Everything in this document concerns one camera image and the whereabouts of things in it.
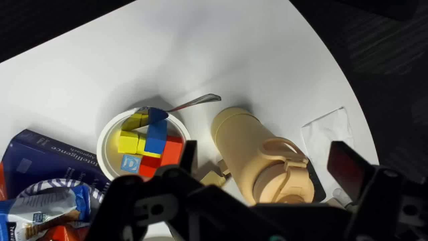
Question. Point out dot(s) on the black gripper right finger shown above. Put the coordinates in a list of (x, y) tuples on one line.
[(383, 201)]

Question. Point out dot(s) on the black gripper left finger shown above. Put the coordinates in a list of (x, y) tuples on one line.
[(134, 201)]

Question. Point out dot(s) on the silver metal spoon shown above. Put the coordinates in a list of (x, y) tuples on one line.
[(201, 99)]

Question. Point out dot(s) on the white round bowl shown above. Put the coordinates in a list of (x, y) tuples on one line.
[(105, 151)]

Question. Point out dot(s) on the red toy block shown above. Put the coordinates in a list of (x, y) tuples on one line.
[(171, 151), (149, 167)]

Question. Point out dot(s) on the light blue toy block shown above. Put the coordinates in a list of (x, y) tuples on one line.
[(130, 162)]

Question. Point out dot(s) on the yellow toy block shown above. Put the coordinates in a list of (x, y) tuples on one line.
[(127, 142), (134, 120)]

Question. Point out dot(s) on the red orange snack bag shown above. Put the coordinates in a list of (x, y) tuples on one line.
[(62, 233)]

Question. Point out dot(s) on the open tan cardboard box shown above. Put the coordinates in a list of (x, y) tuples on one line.
[(213, 178)]

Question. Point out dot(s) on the blue white snack bag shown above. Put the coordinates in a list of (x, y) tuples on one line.
[(48, 201)]

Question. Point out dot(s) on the white paper napkin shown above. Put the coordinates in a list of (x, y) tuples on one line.
[(328, 134)]

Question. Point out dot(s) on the navy blue box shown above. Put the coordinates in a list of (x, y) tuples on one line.
[(40, 155)]

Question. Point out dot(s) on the beige insulated water bottle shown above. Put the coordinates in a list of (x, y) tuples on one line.
[(249, 151)]

